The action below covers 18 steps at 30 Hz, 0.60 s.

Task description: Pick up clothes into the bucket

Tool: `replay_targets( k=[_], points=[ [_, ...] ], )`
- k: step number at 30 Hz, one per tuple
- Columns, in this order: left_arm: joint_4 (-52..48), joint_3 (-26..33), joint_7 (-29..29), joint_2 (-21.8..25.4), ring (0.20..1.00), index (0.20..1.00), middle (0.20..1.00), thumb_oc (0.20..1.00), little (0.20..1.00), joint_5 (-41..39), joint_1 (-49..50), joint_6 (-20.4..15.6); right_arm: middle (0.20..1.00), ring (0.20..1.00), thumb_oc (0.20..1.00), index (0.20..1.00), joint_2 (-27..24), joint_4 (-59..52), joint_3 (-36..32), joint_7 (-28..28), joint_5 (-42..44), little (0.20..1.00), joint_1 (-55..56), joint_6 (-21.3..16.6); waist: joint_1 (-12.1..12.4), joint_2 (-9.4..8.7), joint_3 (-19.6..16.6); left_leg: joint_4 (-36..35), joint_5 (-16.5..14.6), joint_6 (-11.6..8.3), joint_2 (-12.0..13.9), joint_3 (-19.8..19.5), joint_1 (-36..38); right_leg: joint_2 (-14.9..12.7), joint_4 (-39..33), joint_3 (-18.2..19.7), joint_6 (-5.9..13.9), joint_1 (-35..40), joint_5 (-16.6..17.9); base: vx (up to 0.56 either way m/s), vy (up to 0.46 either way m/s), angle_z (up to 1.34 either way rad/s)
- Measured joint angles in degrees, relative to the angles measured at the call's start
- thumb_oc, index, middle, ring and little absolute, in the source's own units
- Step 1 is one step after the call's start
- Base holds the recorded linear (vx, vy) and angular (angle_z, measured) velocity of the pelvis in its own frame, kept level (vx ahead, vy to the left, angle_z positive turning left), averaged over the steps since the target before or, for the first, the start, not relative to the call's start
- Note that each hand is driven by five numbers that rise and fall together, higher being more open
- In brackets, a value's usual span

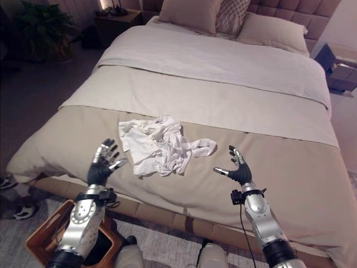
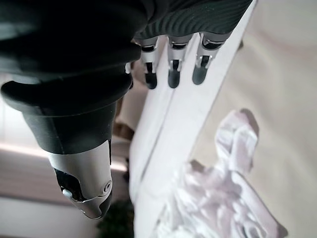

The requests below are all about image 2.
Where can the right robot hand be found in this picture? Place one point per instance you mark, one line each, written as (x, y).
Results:
(64, 62)

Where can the white cabinet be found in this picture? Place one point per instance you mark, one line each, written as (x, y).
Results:
(171, 124)

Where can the dark green plant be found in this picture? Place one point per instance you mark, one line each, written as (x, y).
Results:
(116, 220)

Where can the white crumpled garment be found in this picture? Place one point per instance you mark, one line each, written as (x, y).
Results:
(218, 188)

